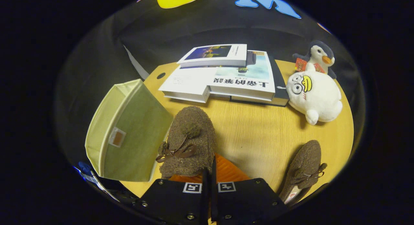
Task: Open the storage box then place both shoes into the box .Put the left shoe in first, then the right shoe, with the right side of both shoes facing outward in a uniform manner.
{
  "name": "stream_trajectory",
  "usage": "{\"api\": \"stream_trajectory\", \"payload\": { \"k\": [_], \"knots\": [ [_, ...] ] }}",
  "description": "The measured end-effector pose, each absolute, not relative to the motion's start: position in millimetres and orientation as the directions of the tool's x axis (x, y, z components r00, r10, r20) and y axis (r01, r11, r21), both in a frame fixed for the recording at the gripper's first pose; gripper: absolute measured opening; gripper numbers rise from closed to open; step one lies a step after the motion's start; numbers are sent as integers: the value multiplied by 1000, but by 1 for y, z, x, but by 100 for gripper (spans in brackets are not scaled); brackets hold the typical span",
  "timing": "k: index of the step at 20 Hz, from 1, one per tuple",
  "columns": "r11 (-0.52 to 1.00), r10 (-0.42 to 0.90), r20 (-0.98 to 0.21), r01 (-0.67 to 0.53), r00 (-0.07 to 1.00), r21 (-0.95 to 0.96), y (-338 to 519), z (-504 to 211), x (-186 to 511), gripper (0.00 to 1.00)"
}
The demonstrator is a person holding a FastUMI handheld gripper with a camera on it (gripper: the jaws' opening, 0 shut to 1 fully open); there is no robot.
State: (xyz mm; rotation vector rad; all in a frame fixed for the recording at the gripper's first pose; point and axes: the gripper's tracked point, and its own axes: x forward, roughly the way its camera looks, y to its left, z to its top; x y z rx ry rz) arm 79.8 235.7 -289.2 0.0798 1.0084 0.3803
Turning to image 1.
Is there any blue cloth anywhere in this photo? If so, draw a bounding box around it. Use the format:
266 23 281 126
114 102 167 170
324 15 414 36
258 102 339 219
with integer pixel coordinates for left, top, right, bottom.
74 161 101 187

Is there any black book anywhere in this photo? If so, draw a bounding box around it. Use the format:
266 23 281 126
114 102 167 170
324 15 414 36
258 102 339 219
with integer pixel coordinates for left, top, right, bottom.
230 55 290 107

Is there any penguin plush toy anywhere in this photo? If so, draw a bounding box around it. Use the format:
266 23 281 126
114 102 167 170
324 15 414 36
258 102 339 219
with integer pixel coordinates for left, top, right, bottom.
292 40 337 79

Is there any book with blue photo cover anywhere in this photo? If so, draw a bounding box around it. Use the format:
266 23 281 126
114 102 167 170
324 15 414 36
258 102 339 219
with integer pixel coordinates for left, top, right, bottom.
177 44 248 69

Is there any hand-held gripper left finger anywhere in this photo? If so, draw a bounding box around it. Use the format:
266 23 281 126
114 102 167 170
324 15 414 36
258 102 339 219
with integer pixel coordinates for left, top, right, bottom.
133 167 209 225

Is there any white seal plush toy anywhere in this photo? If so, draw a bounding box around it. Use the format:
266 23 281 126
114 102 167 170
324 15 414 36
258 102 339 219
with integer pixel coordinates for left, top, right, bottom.
286 70 343 126

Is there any green fabric storage box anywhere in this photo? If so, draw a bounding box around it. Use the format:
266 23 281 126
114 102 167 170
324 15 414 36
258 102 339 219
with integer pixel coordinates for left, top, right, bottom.
85 79 173 182

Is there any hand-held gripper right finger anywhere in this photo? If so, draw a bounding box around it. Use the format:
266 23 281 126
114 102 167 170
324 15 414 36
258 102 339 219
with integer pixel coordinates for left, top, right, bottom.
211 154 290 225

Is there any book with pale teal cover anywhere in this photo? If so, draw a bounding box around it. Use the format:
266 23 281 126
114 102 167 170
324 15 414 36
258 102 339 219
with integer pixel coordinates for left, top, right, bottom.
207 50 276 102

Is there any brown fuzzy shoe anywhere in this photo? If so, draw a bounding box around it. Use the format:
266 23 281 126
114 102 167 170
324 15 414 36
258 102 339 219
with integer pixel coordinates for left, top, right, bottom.
155 105 216 179
279 140 328 204

